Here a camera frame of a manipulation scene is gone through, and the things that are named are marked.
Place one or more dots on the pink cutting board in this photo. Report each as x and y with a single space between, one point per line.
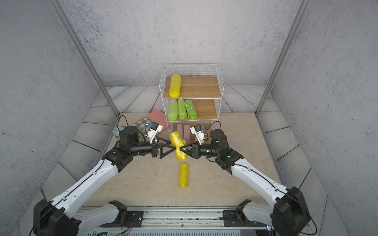
158 117

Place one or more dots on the left frame post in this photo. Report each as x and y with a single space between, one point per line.
67 26

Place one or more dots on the pink bag roll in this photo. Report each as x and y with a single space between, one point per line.
179 129
187 133

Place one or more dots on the bright green bag roll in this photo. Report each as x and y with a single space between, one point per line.
191 111

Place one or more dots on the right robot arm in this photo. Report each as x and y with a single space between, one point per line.
286 210

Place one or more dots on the light green bag roll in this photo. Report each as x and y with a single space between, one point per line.
172 110

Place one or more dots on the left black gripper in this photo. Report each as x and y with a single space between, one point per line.
158 150

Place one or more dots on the mint green jar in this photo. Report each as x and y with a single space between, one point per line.
116 133

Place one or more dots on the white wire wooden shelf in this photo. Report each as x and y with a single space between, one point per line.
191 94

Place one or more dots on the right frame post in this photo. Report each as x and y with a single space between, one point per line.
304 5

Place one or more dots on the green checkered cloth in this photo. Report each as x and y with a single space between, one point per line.
143 125

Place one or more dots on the frame post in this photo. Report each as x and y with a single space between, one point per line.
67 26
304 5

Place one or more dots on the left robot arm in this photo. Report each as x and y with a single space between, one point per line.
71 200

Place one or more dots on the yellow bag roll labelled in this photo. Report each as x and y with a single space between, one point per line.
178 142

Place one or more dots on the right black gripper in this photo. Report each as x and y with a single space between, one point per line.
194 150

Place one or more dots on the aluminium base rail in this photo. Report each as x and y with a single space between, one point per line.
183 219

